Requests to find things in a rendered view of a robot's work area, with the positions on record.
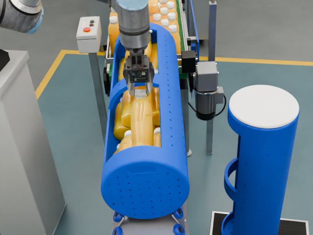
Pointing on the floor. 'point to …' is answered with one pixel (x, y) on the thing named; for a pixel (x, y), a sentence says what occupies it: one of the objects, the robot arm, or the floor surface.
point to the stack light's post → (211, 61)
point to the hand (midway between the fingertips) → (140, 91)
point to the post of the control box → (98, 92)
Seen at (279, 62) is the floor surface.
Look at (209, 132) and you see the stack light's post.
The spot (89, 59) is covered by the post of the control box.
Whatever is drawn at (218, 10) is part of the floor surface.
